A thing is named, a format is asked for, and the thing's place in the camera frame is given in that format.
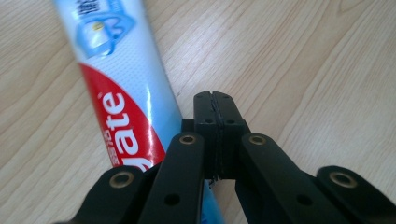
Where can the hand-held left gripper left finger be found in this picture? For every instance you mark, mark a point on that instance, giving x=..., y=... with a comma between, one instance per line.
x=205, y=130

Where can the white and red toothpaste tube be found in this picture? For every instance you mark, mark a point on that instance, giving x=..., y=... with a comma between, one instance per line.
x=124, y=93

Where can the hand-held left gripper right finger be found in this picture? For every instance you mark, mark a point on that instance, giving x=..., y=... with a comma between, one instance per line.
x=232, y=130

